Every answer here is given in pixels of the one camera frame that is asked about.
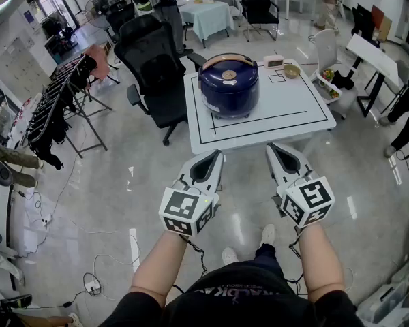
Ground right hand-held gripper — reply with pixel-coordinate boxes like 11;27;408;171
265;143;337;230

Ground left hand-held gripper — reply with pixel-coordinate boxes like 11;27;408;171
158;150;224;237

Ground dark blue rice cooker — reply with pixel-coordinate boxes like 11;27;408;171
197;52;261;120

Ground person's left forearm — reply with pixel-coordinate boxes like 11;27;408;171
128;229;196;308

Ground person's right forearm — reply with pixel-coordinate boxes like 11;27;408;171
298;223;347;303

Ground person's right white shoe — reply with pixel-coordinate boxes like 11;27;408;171
260;223;277;248

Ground person's white shoe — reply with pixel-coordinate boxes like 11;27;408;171
222;247;239;265
260;223;277;248

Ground person's left white shoe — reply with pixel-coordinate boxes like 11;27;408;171
222;247;239;265

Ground person's dark trousers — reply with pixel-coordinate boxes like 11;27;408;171
254;243;284;268

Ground beige bowl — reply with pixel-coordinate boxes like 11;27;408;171
283;63;301;80

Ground colourful toys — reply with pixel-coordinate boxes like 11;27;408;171
321;68;341;99

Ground black bag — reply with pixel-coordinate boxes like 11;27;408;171
332;69;355;91

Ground pink digital clock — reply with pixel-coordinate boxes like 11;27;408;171
262;54;285;69

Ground large black mesh office chair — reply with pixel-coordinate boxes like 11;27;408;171
114;14;207;146

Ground white plastic chair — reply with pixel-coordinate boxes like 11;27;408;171
309;29;359;119

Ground person's black shirt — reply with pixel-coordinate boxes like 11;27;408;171
98;260;365;327

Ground white tilted table black legs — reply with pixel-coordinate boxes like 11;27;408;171
346;33;409;118

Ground pink cloth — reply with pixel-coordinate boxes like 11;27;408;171
86;44;110;81

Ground table with pale green cloth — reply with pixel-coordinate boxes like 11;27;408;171
178;0;235;50

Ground clear plastic storage boxes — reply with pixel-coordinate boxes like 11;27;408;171
356;260;409;327

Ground metal rack with black gear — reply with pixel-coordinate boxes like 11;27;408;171
22;53;114;170

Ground black high-back chair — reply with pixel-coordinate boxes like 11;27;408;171
351;3;382;49

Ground black cantilever visitor chair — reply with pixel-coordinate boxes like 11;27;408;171
237;0;281;43

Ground orange and brown boards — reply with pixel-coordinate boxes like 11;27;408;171
371;4;393;43

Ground small black mesh chair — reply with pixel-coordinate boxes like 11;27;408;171
106;1;137;42

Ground black standing fan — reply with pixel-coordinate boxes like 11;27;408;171
83;0;114;44

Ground white locker cabinet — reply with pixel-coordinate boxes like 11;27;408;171
0;37;48;95

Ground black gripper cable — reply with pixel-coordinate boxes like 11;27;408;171
288;226;306;284
185;235;211;281

